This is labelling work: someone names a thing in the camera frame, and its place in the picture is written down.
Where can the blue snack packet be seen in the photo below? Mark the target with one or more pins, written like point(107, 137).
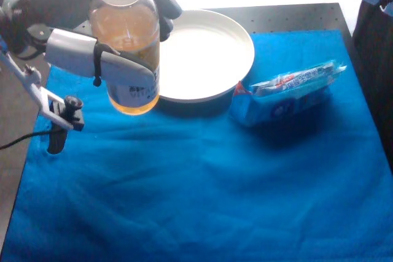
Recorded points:
point(276, 105)

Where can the blue cloth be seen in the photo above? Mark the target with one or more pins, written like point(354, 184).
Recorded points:
point(196, 188)

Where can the orange juice bottle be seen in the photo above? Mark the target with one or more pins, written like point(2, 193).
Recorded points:
point(126, 22)

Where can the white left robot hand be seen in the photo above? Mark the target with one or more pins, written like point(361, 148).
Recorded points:
point(67, 47)

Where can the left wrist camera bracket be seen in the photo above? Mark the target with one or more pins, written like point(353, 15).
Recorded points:
point(40, 93)

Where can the white round plate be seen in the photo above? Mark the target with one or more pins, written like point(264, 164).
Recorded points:
point(208, 56)

